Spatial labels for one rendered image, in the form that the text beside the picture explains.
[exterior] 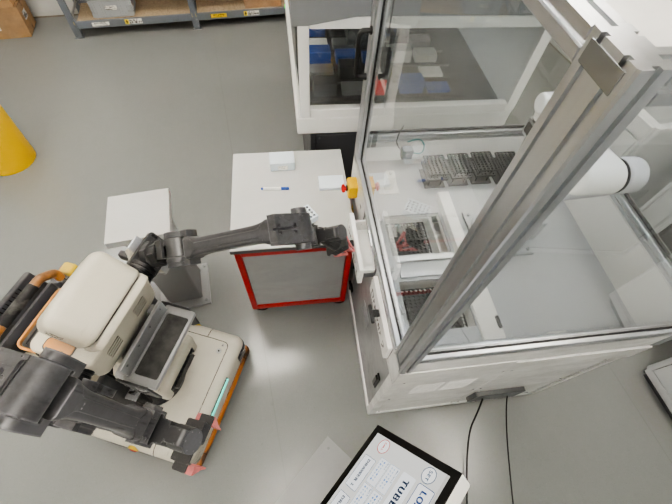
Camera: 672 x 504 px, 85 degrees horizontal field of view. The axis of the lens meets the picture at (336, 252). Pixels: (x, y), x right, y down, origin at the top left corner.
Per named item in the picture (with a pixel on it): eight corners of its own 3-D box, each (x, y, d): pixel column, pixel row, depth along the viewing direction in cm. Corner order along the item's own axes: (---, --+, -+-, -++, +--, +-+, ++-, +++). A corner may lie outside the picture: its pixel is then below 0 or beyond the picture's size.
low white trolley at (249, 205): (253, 317, 227) (229, 251, 163) (252, 235, 260) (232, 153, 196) (345, 308, 234) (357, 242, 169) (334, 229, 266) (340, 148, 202)
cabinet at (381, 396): (365, 420, 199) (391, 388, 131) (340, 259, 253) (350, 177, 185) (528, 400, 209) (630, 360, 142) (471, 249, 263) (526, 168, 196)
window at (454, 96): (402, 345, 120) (582, 63, 40) (361, 160, 165) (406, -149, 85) (403, 344, 120) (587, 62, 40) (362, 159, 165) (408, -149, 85)
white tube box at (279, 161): (270, 171, 190) (269, 164, 186) (270, 159, 195) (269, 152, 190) (295, 170, 192) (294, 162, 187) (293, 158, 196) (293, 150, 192)
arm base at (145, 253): (148, 231, 113) (126, 263, 107) (162, 227, 108) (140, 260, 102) (171, 247, 118) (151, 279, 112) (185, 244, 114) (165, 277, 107)
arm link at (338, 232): (300, 224, 133) (303, 248, 133) (323, 219, 126) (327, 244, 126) (322, 224, 142) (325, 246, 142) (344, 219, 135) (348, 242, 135)
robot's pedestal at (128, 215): (161, 314, 225) (101, 246, 161) (161, 272, 240) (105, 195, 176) (211, 303, 231) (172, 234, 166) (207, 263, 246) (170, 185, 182)
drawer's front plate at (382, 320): (382, 358, 135) (388, 349, 126) (369, 288, 150) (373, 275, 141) (387, 358, 135) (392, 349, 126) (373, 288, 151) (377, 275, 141)
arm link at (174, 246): (151, 242, 107) (154, 260, 107) (170, 237, 101) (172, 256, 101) (180, 240, 114) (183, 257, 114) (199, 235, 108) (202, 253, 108)
